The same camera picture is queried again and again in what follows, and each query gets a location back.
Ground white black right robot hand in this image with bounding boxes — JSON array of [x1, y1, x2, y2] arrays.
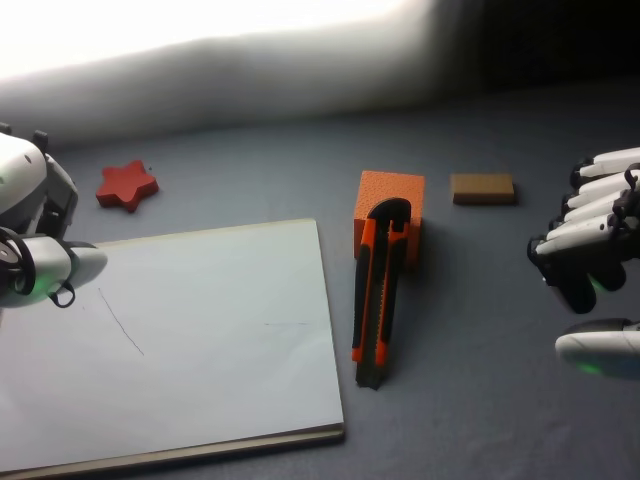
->
[[527, 146, 640, 382]]

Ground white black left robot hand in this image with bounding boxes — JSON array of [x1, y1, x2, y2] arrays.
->
[[0, 122, 109, 309]]

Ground grey table cloth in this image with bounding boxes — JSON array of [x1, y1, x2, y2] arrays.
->
[[0, 82, 640, 480]]

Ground brown wooden block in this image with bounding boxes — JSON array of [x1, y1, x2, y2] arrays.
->
[[449, 172, 517, 207]]

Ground white paper pad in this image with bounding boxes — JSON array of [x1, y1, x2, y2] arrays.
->
[[0, 217, 347, 476]]

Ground red star block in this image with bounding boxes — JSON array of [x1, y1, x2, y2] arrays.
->
[[95, 159, 161, 215]]

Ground orange foam block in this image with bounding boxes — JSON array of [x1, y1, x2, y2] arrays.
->
[[353, 170, 427, 274]]

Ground orange black utility knife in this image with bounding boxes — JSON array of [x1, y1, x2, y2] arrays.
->
[[351, 197, 413, 392]]

